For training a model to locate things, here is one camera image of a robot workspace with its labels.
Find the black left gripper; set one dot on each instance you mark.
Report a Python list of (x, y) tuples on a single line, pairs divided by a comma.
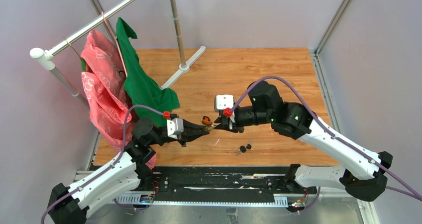
[(191, 132)]

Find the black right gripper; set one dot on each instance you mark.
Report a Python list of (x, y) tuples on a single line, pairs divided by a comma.
[(225, 124)]

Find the orange black Opel padlock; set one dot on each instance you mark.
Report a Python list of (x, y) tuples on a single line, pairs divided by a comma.
[(206, 121)]

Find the black-headed key bunch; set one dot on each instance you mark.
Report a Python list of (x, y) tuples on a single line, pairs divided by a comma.
[(244, 148)]

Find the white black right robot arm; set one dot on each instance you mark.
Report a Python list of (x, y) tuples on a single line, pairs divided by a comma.
[(360, 172)]

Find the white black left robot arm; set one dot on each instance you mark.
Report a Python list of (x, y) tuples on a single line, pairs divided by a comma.
[(75, 203)]

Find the green garment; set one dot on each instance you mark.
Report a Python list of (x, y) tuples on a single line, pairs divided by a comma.
[(140, 87)]

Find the pink patterned garment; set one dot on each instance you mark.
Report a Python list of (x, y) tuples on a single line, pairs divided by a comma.
[(103, 86)]

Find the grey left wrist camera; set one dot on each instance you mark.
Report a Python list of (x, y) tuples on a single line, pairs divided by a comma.
[(175, 128)]

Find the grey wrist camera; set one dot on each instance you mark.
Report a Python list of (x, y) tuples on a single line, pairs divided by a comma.
[(222, 102), (175, 128)]

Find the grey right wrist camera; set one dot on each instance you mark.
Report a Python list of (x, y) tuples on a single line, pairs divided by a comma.
[(222, 102)]

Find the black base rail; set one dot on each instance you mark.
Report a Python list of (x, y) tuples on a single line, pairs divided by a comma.
[(220, 186)]

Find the aluminium frame post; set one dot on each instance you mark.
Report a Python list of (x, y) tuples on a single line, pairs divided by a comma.
[(367, 209)]

